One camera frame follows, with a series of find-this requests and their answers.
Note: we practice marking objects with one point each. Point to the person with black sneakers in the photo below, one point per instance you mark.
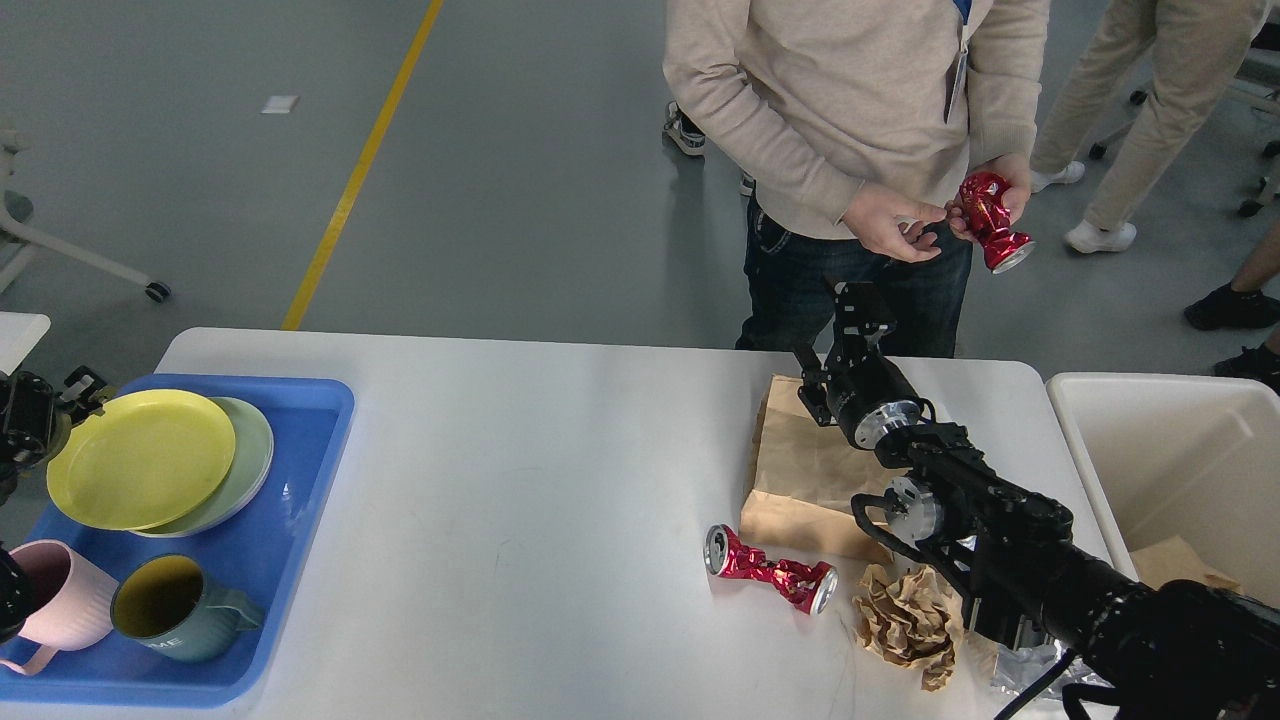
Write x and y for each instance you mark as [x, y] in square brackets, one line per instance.
[1241, 304]

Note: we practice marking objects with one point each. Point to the teal mug yellow inside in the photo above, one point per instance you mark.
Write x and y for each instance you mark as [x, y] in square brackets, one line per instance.
[172, 606]

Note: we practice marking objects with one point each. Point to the yellow plastic plate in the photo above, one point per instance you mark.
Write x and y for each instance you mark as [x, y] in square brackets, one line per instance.
[148, 458]

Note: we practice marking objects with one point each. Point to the person in black trousers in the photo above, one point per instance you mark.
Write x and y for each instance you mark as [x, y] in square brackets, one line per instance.
[682, 131]

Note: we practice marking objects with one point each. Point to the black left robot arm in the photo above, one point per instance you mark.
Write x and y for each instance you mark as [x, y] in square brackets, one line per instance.
[17, 596]

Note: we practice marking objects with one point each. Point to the red soda can held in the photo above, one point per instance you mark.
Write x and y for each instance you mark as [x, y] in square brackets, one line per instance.
[982, 198]

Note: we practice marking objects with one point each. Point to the person in khaki trousers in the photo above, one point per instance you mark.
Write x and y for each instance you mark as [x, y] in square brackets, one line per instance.
[1196, 48]

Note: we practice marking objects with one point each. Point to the brown paper in bin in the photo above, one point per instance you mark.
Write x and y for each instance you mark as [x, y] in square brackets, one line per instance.
[1174, 559]

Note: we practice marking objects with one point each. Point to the blue plastic tray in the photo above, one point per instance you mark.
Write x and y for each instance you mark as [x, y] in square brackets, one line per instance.
[260, 551]

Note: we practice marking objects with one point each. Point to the brown paper bag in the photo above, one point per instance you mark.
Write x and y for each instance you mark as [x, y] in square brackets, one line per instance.
[804, 478]

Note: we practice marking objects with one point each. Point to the white side table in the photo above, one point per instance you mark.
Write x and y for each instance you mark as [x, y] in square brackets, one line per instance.
[20, 333]

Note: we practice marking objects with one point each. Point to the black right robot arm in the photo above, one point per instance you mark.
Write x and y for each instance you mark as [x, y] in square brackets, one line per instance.
[1182, 651]

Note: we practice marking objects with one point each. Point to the person in beige sweater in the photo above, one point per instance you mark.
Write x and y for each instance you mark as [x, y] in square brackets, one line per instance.
[835, 109]

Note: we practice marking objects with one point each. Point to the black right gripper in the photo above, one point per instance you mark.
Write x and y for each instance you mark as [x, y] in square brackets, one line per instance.
[860, 390]

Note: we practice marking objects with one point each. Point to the pale green plate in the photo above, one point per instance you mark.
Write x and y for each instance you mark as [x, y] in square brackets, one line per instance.
[255, 443]

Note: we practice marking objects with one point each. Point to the crumpled brown paper ball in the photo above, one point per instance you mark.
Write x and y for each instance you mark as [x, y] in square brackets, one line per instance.
[914, 621]

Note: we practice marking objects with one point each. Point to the pink ribbed mug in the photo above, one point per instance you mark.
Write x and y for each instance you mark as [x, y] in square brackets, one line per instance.
[73, 600]

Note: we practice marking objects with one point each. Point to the white plastic bin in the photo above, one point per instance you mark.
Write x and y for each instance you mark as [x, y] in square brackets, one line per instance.
[1179, 455]

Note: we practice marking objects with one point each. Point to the crushed red soda can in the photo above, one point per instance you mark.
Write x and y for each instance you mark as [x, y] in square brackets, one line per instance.
[808, 588]

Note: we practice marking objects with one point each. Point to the blue id badge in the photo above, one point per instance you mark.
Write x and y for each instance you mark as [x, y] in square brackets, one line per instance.
[956, 102]

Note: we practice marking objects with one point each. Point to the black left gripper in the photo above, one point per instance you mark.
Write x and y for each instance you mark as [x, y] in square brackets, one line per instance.
[35, 419]

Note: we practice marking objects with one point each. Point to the white office chair right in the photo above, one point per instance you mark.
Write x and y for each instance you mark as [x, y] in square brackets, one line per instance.
[1255, 85]

